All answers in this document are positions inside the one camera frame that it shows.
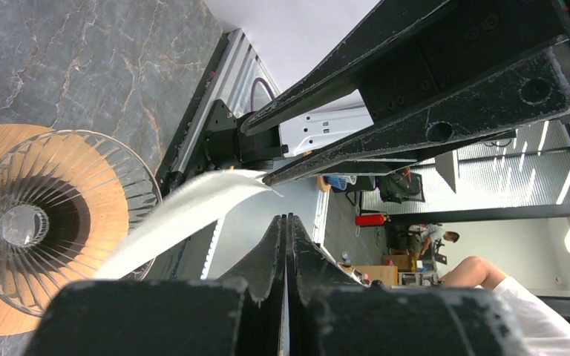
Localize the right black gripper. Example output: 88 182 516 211
240 1 570 185

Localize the person in white shirt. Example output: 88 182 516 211
441 256 570 355

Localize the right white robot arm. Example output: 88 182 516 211
207 1 570 185

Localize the wooden ring stand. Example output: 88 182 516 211
0 124 129 336

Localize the clear glass dripper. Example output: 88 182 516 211
0 130 162 317

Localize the red fire extinguisher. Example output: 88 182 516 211
355 214 389 227

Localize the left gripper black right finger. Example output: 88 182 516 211
287 214 364 355

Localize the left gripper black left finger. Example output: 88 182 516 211
220 215 286 355

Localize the white paper coffee filter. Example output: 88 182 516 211
92 169 272 280

